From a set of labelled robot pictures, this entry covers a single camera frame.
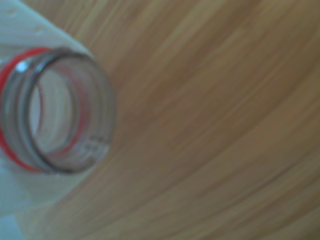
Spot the clear bottle with red label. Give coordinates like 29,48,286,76
0,46,117,176

